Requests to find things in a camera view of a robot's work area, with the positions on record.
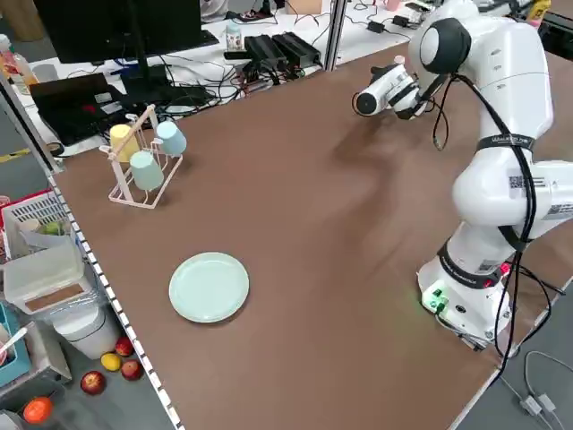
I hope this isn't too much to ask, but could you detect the small printed clear bottle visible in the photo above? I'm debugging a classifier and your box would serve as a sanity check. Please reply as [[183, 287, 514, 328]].
[[225, 24, 245, 53]]

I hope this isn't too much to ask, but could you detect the orange juice bottle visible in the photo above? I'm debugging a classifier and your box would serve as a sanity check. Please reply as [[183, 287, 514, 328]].
[[0, 34, 39, 93]]

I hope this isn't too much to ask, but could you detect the black power supply brick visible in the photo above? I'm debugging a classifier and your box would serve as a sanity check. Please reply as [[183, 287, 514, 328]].
[[244, 34, 287, 69], [271, 30, 322, 66]]

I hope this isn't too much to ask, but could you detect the light blue cup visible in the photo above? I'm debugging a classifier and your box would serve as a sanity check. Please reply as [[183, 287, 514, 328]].
[[155, 120, 188, 157]]

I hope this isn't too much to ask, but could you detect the light green cup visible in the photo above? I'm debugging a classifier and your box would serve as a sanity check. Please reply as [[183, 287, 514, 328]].
[[129, 150, 166, 192]]

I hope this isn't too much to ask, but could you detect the yellow cup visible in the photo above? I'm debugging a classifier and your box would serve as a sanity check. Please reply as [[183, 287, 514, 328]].
[[109, 124, 141, 163]]

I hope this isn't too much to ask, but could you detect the black computer monitor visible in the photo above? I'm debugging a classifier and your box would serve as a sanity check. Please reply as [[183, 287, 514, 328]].
[[33, 0, 220, 98]]

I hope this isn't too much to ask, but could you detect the light green plate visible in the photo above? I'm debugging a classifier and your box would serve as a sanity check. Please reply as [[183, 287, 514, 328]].
[[168, 252, 251, 323]]

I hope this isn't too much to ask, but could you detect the black laptop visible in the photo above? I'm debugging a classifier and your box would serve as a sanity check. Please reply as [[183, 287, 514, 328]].
[[29, 73, 135, 147]]

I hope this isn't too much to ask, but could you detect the white plastic basket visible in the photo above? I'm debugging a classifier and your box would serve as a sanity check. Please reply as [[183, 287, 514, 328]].
[[0, 190, 75, 261]]

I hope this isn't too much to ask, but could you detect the white lidded storage box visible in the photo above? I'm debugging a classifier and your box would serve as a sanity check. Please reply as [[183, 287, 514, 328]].
[[2, 244, 89, 314]]

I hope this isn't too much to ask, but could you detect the white bucket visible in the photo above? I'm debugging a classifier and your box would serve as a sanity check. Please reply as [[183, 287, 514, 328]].
[[51, 304, 120, 362]]

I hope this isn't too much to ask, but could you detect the blue plastic box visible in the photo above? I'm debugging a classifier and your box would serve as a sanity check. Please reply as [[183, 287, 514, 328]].
[[0, 302, 32, 389]]

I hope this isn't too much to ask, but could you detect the orange fruit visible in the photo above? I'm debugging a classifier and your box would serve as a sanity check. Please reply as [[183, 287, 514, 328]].
[[21, 396, 56, 426]]

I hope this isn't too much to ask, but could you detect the aluminium frame post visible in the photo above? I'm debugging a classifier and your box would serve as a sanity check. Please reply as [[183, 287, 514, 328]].
[[324, 0, 348, 72]]

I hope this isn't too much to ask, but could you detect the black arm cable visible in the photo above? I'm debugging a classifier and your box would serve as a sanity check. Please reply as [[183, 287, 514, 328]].
[[432, 73, 538, 253]]

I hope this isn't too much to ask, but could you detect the white wire cup rack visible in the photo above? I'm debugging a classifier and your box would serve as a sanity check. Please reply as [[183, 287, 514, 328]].
[[107, 103, 184, 211]]

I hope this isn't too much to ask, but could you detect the black base cable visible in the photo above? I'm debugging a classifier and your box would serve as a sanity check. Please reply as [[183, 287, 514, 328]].
[[465, 250, 566, 382]]

